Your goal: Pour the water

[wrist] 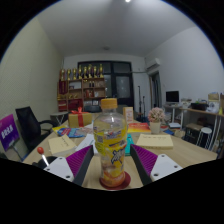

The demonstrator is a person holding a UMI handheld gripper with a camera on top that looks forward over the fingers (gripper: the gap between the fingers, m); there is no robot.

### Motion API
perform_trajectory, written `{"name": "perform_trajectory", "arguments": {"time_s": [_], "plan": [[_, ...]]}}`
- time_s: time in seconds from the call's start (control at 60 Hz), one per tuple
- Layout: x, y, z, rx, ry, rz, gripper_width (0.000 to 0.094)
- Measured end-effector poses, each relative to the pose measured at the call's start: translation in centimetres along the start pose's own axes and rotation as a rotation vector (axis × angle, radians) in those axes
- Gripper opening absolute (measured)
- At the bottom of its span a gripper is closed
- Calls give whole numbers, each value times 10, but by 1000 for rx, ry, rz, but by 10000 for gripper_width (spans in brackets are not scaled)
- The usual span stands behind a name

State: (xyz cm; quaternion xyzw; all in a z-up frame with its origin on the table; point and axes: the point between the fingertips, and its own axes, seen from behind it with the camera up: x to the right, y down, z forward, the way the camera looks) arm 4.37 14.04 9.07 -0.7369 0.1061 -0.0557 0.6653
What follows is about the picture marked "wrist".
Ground blue booklet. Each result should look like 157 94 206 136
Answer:
56 126 88 139

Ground red ball topped stick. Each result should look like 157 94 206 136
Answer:
36 146 50 167

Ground black framed glass door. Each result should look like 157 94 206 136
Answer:
77 60 135 108

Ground white paper sheet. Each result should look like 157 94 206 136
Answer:
75 133 98 156

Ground flat round red coaster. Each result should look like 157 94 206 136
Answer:
98 171 132 191

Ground small round side table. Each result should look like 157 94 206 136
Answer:
49 111 70 127

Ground orange book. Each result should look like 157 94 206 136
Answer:
127 122 152 134

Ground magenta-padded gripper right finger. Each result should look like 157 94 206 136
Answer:
129 144 183 186

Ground black office chair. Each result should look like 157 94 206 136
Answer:
15 106 54 153

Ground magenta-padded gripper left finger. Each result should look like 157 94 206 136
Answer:
43 144 95 187

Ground yellow-labelled orange-capped drink bottle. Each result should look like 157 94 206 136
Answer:
92 97 129 188

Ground purple sign board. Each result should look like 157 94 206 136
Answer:
0 113 21 152

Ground pink flowers in white pot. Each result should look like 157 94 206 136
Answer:
147 106 167 135

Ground wooden side desk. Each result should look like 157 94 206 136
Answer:
163 103 224 153

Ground white round stool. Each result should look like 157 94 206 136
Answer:
195 126 213 148

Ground black cup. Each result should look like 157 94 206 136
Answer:
32 155 58 169

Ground white wall air conditioner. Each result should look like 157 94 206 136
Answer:
145 57 162 73

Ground small upright carton box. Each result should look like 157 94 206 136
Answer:
122 106 135 125

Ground wooden shelf unit with trophies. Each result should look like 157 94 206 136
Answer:
56 63 108 113

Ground yellow gift box red ribbon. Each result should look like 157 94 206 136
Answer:
67 107 94 129

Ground teal book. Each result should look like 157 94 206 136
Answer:
124 133 135 157

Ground computer monitor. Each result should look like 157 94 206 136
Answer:
165 90 181 104

